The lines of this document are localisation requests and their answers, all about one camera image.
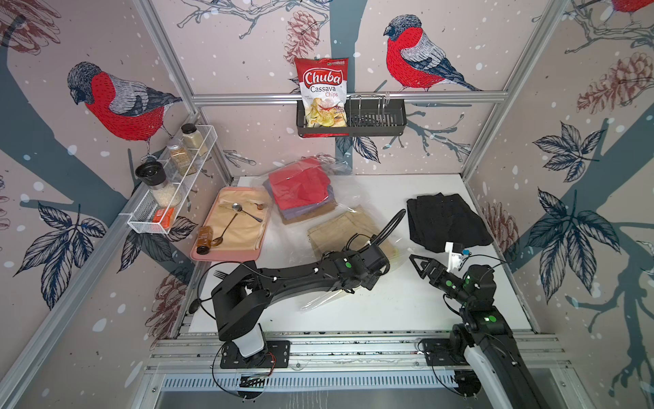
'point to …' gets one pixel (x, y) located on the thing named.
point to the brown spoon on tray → (219, 240)
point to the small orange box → (164, 216)
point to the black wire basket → (365, 118)
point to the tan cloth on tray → (238, 218)
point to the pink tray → (255, 255)
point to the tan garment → (335, 234)
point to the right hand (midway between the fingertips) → (415, 259)
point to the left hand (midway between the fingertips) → (366, 261)
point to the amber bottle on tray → (203, 239)
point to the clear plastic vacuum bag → (307, 210)
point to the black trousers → (437, 221)
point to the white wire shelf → (140, 218)
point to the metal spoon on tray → (238, 208)
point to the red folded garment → (301, 185)
